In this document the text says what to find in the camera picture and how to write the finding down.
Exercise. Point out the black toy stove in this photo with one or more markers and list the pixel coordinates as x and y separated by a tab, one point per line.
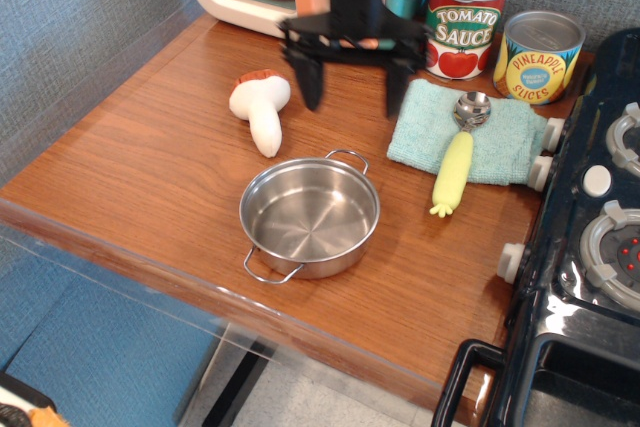
572	351

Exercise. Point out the white plush mushroom brown cap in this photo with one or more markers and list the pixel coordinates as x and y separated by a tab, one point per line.
257	97

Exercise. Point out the stainless steel pot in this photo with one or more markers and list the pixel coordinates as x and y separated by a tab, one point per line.
309	218

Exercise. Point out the tomato sauce can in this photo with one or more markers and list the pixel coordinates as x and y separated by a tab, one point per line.
462	32

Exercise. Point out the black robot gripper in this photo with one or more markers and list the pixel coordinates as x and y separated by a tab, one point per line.
355	31

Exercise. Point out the orange plush object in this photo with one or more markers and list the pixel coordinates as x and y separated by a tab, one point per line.
16	411

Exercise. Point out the teal folded cloth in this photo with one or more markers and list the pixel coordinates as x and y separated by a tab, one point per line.
504	147

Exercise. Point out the yellow handled metal scoop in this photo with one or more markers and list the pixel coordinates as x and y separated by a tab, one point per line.
471	111

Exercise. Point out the pineapple slices can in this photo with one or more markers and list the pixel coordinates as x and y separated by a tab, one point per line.
537	56

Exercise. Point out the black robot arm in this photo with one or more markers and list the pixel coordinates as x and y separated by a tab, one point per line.
358	32

